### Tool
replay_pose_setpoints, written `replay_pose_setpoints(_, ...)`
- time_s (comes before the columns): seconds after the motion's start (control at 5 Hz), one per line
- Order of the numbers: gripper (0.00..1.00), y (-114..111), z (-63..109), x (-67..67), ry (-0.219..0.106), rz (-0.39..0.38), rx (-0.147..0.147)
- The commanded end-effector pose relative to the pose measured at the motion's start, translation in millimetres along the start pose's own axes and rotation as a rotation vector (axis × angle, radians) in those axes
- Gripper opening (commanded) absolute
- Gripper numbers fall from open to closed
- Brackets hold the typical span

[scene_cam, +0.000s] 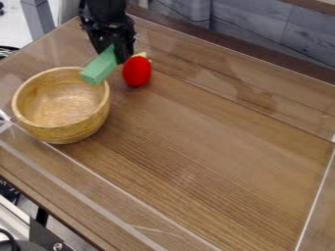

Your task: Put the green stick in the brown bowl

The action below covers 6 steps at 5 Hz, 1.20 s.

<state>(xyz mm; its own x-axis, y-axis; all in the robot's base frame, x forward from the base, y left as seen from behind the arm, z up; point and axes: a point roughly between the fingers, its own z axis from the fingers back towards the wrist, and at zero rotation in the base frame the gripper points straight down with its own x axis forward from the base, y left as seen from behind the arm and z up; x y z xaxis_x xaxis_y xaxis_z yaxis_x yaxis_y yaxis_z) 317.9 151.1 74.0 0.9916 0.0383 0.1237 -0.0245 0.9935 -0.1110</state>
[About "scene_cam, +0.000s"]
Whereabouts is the brown wooden bowl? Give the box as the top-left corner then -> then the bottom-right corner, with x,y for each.
12,67 -> 111,144

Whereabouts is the black table leg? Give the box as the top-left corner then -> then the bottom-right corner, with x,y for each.
35,207 -> 48,227

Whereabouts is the green rectangular block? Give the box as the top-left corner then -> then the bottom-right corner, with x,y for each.
80,45 -> 117,84

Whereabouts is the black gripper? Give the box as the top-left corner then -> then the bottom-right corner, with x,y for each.
79,0 -> 136,64

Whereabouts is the red plush strawberry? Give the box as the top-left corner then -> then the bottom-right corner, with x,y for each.
121,52 -> 152,87

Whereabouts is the grey post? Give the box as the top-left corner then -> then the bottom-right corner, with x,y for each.
20,0 -> 55,40

